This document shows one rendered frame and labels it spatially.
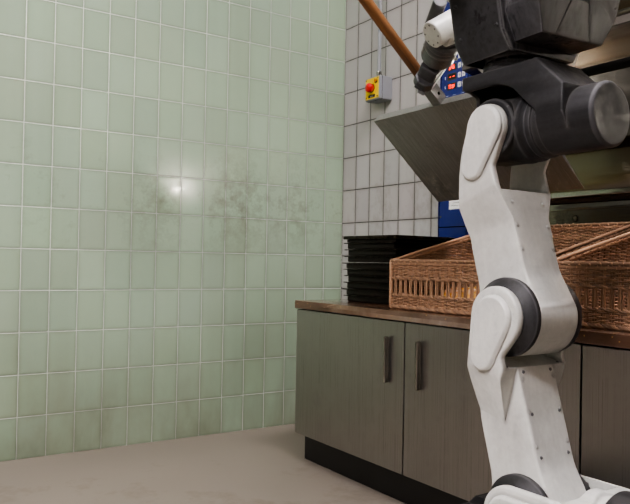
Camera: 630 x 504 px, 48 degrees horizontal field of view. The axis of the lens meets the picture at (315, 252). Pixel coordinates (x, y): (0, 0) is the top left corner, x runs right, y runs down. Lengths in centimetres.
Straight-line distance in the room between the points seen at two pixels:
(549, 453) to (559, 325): 23
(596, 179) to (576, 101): 108
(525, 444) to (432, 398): 73
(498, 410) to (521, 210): 37
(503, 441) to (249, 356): 185
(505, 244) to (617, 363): 44
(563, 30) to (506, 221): 34
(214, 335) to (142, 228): 53
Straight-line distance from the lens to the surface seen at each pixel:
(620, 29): 226
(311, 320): 253
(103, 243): 281
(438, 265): 208
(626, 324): 171
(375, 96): 308
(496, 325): 130
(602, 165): 237
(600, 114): 128
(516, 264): 134
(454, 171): 222
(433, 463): 209
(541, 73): 133
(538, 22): 133
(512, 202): 136
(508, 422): 137
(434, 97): 202
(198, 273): 295
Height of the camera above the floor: 72
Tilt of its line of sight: 1 degrees up
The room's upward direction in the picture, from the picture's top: 1 degrees clockwise
